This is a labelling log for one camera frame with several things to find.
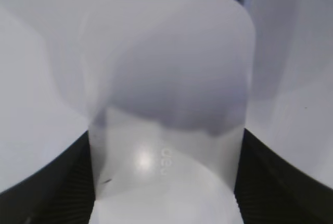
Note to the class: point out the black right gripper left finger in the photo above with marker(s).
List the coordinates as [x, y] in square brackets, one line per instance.
[61, 192]

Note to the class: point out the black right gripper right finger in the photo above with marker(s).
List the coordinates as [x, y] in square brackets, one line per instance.
[268, 189]

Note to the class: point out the white whiteboard eraser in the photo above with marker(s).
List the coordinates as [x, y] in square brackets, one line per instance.
[167, 85]

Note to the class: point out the aluminium framed whiteboard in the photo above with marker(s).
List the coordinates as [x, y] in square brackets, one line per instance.
[43, 92]

